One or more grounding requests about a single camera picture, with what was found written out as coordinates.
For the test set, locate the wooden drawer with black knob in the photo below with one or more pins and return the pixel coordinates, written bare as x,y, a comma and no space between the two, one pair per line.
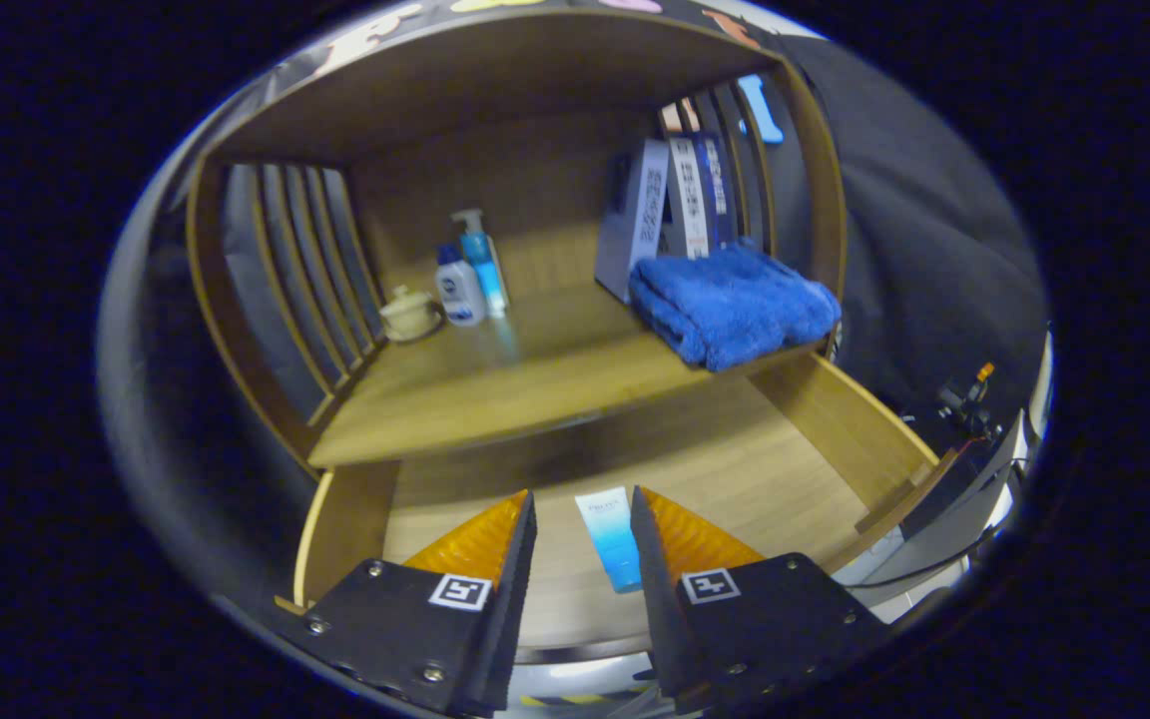
735,459

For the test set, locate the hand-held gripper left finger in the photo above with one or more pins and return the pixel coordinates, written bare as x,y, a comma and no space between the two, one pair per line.
510,609

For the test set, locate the wooden countertop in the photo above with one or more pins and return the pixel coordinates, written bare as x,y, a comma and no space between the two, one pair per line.
495,389

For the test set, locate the blue pump bottle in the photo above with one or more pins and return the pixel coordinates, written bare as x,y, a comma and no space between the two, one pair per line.
483,265

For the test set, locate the dark blue book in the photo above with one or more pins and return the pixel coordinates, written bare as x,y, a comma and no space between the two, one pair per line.
720,185

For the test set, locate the white bottle with blue cap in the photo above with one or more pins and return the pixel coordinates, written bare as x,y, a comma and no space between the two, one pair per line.
460,295

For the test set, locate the folded blue towel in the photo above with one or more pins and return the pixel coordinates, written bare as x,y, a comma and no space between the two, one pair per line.
735,305

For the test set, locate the white book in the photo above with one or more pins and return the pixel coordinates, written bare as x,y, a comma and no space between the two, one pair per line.
687,195

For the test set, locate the beige lidded teacup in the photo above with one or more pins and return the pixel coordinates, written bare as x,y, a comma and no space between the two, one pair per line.
409,315

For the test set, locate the blue white cosmetic tube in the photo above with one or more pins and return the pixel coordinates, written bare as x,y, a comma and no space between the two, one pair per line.
610,534

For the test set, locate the grey book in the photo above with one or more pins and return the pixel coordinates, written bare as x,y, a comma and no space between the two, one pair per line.
635,220

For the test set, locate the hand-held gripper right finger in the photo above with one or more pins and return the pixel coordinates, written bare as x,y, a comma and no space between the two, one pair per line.
660,609

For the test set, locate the wooden slatted cabinet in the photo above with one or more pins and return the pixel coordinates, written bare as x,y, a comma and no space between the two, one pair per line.
495,80

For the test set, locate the black device with orange part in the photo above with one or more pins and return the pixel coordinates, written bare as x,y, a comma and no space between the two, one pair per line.
964,404

